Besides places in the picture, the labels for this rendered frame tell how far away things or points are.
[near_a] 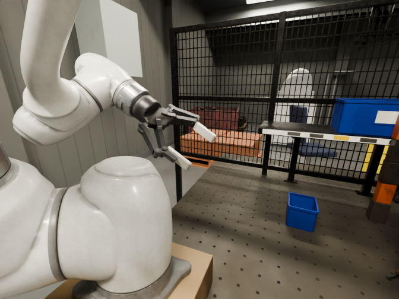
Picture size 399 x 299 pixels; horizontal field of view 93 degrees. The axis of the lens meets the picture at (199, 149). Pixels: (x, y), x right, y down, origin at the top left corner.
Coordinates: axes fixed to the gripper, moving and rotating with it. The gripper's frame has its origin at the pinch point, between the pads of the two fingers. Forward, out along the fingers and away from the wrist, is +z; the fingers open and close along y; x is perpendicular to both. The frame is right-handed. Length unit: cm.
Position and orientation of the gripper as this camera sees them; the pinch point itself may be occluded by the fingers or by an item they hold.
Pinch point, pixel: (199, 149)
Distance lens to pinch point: 50.2
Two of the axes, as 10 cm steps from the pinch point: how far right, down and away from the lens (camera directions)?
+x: 3.6, -6.0, -7.2
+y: -4.9, 5.4, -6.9
